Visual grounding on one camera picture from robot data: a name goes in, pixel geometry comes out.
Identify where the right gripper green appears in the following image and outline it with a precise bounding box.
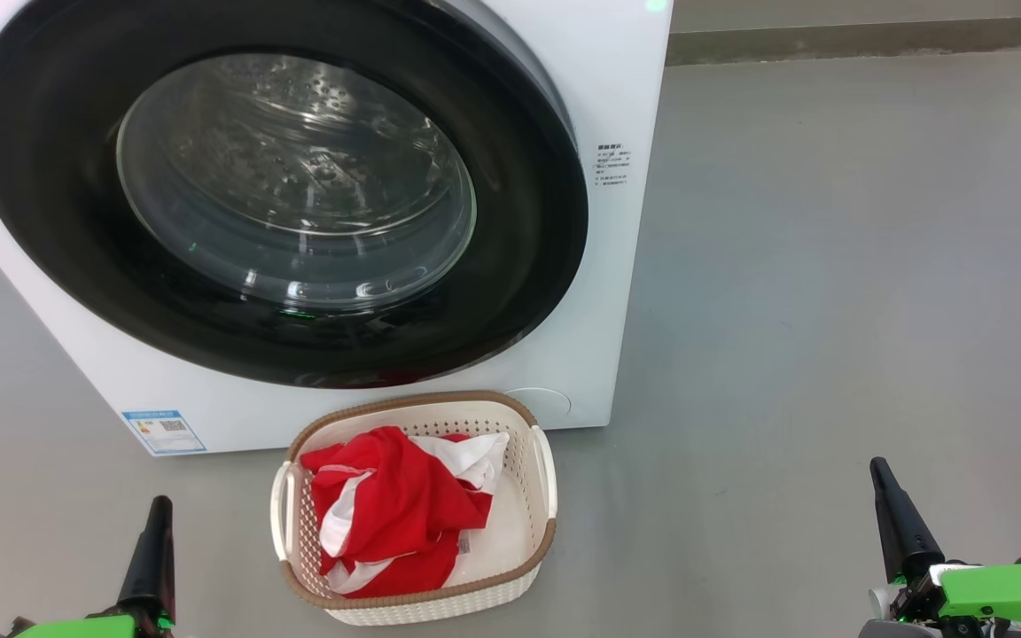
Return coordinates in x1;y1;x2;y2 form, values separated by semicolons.
870;457;1021;632

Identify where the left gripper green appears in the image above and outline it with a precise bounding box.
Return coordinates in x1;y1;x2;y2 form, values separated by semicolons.
12;496;176;638

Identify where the red and white garment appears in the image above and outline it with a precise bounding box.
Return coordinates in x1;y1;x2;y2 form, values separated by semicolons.
300;426;510;599

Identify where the black round washer door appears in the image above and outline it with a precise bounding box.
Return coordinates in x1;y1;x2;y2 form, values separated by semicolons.
0;0;589;389

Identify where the cream perforated basket brown rim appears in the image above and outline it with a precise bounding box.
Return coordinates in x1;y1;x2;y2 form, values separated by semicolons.
269;391;558;626

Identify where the white front-load washing machine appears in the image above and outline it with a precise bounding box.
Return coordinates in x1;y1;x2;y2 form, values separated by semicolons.
0;0;674;457

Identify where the blue energy label sticker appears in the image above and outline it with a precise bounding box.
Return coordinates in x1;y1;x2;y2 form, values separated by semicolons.
121;409;207;456

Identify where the round white filter cover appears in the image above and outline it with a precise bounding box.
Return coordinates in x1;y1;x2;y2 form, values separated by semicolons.
503;387;572;422

